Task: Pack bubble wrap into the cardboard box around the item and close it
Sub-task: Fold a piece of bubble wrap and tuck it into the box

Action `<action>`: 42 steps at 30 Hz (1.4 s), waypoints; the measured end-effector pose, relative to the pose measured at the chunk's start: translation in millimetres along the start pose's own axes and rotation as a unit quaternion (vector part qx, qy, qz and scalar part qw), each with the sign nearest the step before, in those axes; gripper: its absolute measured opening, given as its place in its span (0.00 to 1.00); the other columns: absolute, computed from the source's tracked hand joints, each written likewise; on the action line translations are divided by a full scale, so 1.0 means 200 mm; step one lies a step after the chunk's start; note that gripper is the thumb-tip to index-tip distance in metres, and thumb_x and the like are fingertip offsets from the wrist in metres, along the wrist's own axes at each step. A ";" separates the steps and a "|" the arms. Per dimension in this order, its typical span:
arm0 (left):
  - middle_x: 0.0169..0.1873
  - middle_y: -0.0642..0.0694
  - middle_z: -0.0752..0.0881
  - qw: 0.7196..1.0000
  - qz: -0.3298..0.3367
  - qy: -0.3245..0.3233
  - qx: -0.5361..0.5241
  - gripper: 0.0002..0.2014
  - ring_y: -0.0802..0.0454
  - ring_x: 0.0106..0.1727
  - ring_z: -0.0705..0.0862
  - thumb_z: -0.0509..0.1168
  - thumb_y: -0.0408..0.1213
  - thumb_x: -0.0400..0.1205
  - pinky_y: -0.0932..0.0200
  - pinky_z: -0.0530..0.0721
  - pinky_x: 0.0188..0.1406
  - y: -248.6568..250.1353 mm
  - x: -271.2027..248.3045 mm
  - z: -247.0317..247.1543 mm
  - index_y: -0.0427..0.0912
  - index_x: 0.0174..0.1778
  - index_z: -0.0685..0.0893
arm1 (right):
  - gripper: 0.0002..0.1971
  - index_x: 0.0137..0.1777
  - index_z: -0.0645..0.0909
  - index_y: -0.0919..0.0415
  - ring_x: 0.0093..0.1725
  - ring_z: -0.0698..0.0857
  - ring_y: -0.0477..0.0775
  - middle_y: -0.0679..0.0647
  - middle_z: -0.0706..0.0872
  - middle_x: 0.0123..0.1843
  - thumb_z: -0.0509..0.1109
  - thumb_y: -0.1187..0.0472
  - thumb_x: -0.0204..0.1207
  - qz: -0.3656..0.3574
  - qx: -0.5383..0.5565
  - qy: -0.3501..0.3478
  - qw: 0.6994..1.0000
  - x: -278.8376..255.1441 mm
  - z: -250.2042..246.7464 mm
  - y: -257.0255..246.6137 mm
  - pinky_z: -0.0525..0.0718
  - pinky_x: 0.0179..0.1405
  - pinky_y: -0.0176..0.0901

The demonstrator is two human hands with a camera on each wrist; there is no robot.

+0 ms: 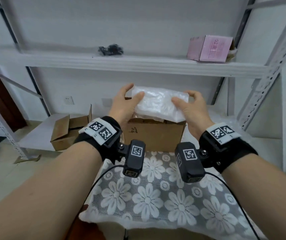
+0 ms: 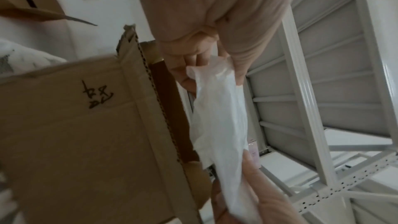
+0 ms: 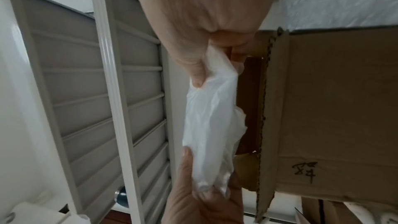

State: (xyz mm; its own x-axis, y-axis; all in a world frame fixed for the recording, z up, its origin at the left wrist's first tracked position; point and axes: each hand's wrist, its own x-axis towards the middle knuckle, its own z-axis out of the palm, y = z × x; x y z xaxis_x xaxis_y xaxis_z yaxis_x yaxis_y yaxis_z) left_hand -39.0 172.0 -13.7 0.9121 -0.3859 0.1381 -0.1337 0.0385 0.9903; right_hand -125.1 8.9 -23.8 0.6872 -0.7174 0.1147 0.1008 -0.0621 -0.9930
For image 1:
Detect person's right hand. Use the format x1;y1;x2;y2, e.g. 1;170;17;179
171;90;215;142

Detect person's left hand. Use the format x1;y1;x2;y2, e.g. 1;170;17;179
108;83;145;125

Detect small-bubble clear bubble wrap sheet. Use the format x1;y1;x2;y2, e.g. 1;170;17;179
132;85;190;123

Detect clear bubble wrap heap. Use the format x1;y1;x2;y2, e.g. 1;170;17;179
183;115;252;150

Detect person's right forearm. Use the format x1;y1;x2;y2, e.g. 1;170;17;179
222;153;286;240

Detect person's left forearm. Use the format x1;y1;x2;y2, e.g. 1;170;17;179
0;141;103;240

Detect pink box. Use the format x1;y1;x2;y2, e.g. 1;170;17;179
187;35;237;63

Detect small brown cardboard box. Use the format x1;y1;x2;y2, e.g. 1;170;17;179
50;104;93;152

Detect white metal shelving rack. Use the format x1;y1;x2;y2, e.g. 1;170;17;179
0;0;286;164
248;0;286;183

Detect black left wristband with markers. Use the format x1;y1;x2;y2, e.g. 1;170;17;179
73;116;123;165

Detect black wristband with markers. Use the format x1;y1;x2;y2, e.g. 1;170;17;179
73;116;123;165
198;122;258;174

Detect black right wristband with markers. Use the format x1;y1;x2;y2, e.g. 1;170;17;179
198;122;258;174

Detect black crumpled plastic bundle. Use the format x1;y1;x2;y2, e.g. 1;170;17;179
98;44;124;57

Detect white floral lace tablecloth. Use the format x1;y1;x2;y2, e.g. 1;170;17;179
79;145;268;240

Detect brown wooden door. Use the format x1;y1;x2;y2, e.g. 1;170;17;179
0;70;27;133

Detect orange trousers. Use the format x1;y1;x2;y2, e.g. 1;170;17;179
64;205;103;240

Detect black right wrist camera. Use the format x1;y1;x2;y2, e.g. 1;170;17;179
174;142;206;184

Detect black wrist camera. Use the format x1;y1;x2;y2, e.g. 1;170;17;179
174;142;206;184
122;139;146;178

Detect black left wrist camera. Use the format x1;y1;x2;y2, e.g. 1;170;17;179
122;139;146;178

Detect black left camera cable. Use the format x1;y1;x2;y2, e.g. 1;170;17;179
65;164;125;240

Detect black camera cable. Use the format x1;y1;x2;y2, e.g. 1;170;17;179
65;164;125;240
204;172;261;240

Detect black right camera cable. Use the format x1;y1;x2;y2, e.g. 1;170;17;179
204;172;261;240

